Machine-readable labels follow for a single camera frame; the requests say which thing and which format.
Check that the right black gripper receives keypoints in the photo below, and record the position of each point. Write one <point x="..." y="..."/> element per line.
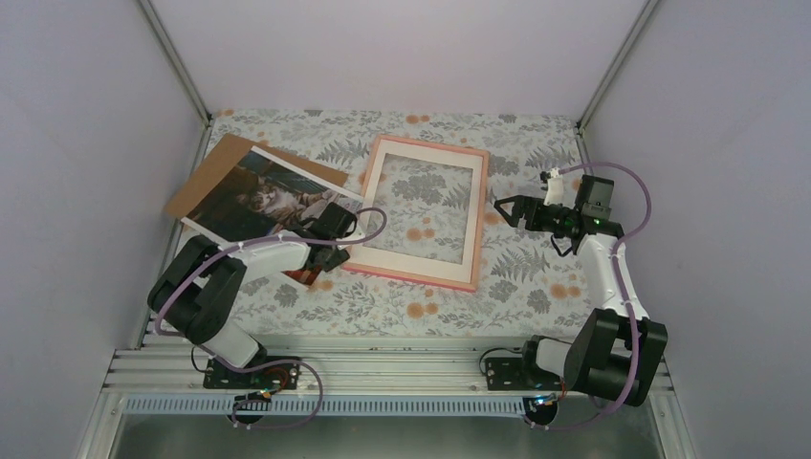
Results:
<point x="521" y="203"/>

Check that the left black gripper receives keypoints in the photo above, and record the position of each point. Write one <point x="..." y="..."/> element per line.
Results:
<point x="335" y="261"/>

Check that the cream white mat board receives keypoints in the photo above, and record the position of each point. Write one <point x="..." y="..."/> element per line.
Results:
<point x="380" y="253"/>

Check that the cat and books photo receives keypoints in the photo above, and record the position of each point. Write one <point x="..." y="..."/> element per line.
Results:
<point x="263" y="194"/>

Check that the orange pink wooden frame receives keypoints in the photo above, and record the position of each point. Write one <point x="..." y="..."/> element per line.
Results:
<point x="415" y="212"/>

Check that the brown cardboard backing board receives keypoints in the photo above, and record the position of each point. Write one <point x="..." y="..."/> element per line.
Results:
<point x="222" y="158"/>

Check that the clear acrylic sheet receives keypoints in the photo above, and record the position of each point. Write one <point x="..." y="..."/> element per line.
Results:
<point x="427" y="208"/>

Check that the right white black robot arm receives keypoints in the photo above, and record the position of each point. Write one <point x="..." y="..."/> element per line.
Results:
<point x="616" y="353"/>

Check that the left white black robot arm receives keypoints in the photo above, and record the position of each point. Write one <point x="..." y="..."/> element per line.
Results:
<point x="196" y="292"/>

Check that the floral patterned table mat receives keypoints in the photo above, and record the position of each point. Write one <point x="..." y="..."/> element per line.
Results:
<point x="525" y="287"/>

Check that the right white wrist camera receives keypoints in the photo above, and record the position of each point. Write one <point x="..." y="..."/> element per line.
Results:
<point x="554" y="187"/>

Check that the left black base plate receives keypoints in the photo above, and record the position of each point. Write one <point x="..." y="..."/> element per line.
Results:
<point x="250" y="377"/>

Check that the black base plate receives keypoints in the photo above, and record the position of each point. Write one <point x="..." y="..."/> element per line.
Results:
<point x="513" y="374"/>
<point x="250" y="377"/>

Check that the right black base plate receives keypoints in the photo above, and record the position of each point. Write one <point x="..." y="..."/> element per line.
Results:
<point x="513" y="374"/>

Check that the aluminium rail base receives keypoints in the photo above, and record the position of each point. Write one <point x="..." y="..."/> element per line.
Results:
<point x="363" y="397"/>

